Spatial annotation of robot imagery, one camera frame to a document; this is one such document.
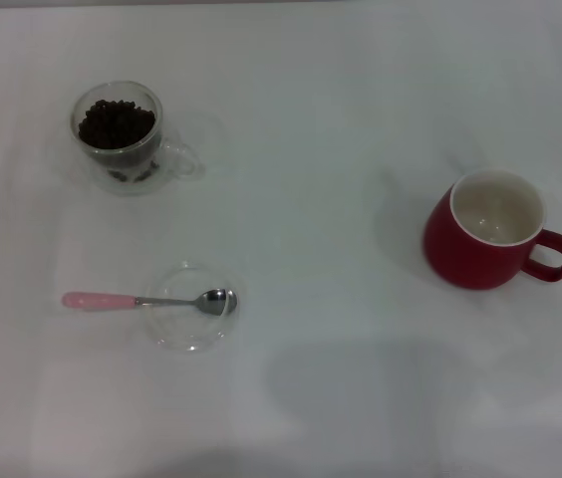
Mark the red ceramic mug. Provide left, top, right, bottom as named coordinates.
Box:
left=421, top=168, right=562, bottom=292

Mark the pink-handled metal spoon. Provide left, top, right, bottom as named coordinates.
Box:
left=61, top=287, right=239, bottom=318

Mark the coffee beans pile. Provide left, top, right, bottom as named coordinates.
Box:
left=78, top=98, right=158, bottom=183

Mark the clear glass saucer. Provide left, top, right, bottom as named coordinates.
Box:
left=142, top=260, right=243, bottom=355

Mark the double-wall glass cup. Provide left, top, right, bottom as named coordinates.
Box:
left=67, top=79, right=203, bottom=197

